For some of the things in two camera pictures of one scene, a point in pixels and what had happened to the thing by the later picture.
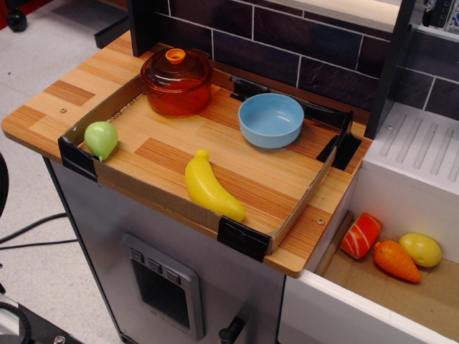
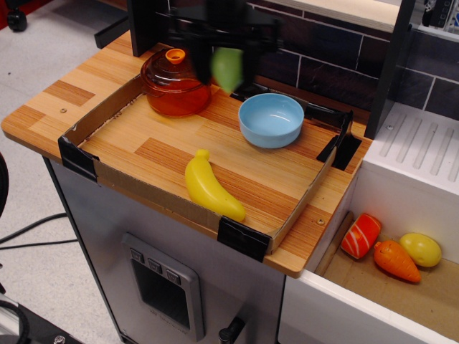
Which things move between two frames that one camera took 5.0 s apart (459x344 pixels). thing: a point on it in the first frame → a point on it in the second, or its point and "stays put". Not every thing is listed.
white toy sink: (409, 180) stays put
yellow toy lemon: (425, 250) stays put
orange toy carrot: (392, 256) stays put
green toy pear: (101, 138) → (226, 66)
